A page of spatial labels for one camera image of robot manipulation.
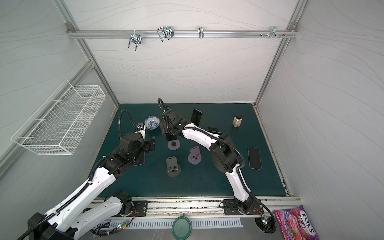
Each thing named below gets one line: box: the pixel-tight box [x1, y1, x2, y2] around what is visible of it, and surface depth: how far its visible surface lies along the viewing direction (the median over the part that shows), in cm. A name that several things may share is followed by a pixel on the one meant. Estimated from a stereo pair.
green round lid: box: [171, 216, 192, 240], surface depth 61 cm
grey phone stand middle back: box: [167, 139, 181, 150], surface depth 100 cm
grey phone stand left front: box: [166, 156, 181, 178], surface depth 83 cm
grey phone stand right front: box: [187, 146, 202, 165], surface depth 88 cm
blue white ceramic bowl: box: [144, 115, 160, 130], surface depth 109 cm
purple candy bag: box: [273, 206, 319, 240], surface depth 69 cm
